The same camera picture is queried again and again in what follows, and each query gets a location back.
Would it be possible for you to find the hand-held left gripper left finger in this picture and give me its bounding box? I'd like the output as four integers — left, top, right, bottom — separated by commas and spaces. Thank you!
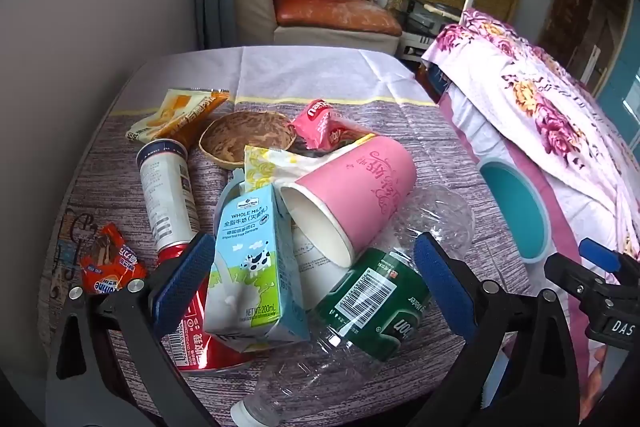
45, 233, 221, 427

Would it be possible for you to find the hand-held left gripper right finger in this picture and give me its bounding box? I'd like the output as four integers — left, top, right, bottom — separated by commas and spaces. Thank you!
405, 232, 596, 427

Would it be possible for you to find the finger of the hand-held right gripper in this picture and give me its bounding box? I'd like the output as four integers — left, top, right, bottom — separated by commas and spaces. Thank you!
544, 251, 608, 308
579, 238, 640, 279

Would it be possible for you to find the blue green milk carton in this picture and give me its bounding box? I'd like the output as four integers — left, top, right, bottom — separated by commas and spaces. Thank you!
204, 183, 310, 353

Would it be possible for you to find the red orange snack wrapper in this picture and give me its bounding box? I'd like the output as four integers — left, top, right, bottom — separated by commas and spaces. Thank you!
80, 223, 148, 297

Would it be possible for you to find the round foil lid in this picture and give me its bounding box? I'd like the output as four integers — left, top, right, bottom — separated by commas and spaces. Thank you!
215, 169, 251, 238

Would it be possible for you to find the teal trash bin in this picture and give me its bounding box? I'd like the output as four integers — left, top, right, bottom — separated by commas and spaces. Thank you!
477, 159, 551, 264

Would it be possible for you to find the yellow white wrapper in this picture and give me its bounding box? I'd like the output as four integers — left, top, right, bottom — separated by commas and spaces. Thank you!
243, 145, 326, 192

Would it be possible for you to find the orange snack bag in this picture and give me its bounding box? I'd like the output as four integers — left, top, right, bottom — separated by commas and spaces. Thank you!
125, 88, 231, 148

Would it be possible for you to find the pink bed sheet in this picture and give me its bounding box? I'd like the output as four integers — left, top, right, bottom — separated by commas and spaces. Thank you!
439, 84, 640, 427

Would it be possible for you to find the red drink can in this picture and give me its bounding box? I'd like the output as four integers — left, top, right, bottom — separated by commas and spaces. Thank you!
155, 242, 261, 373

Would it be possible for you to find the clear bottle green label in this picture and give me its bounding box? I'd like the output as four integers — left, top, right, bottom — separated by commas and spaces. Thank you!
231, 184, 476, 427

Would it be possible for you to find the tall white blue can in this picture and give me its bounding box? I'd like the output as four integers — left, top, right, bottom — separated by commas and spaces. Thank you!
136, 138, 201, 255

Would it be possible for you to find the pink paper cup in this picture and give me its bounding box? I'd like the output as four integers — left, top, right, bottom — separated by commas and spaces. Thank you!
279, 134, 418, 269

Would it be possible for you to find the woven brown bowl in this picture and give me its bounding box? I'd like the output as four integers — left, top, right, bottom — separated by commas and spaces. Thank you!
198, 111, 297, 170

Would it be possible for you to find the teal door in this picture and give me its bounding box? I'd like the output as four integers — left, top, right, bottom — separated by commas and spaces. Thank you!
597, 47, 640, 122

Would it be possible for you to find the floral pink blanket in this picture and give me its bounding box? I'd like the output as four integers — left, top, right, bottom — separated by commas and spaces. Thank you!
421, 8, 640, 253

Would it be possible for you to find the pink snack wrapper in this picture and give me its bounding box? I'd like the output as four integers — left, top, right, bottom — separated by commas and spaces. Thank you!
291, 99, 373, 152

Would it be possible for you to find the purple grey tablecloth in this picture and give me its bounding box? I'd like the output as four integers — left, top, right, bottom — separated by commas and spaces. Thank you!
37, 46, 531, 427

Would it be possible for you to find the wooden wardrobe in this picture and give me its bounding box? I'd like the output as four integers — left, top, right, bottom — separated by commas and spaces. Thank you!
537, 0, 636, 92

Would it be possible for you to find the stack of electronics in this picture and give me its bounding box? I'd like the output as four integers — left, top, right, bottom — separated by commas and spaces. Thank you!
397, 0, 463, 60

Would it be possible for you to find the orange seat cushion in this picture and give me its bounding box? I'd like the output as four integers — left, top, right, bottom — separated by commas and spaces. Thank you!
274, 0, 403, 38

